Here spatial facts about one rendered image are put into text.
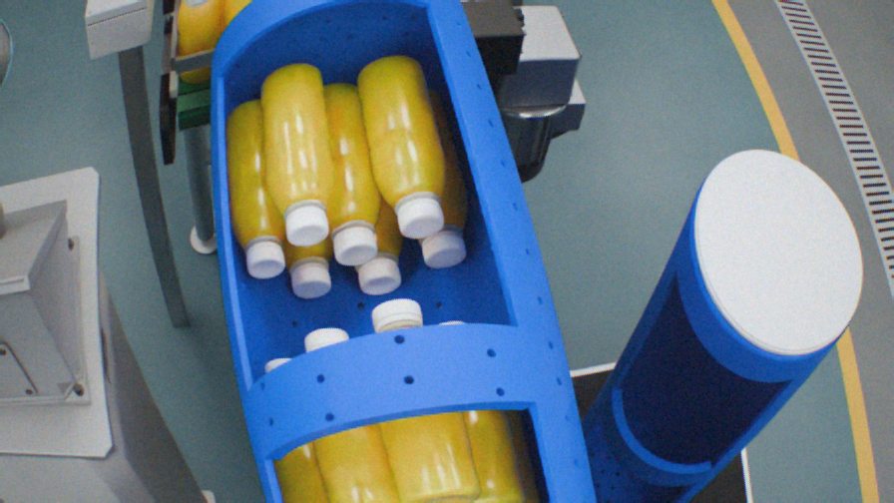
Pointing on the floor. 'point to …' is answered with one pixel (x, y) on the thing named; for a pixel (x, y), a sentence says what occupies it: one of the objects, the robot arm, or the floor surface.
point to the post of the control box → (132, 83)
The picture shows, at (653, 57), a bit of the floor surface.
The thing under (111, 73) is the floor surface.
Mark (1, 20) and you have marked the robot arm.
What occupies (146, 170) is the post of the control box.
